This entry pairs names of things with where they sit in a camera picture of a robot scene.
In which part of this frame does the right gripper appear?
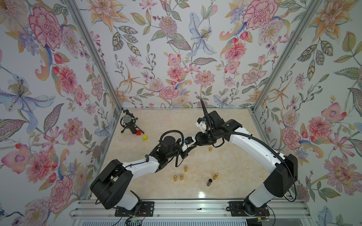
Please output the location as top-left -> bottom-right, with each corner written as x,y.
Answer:
192,129 -> 219,147

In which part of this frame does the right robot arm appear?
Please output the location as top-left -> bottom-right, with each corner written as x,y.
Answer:
196,102 -> 298,216

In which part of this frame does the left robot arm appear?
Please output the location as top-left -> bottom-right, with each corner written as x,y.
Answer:
90,130 -> 198,215

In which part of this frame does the black lipstick front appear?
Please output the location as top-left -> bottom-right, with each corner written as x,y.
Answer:
207,179 -> 213,186

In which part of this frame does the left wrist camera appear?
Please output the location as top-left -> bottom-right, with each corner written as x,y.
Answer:
184,137 -> 196,146

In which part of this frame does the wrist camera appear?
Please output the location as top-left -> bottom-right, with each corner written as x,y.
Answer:
196,118 -> 208,133
184,137 -> 196,146

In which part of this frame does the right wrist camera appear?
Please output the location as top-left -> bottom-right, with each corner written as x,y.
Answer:
196,118 -> 208,133

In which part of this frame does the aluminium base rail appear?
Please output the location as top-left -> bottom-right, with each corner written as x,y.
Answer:
70,199 -> 315,226

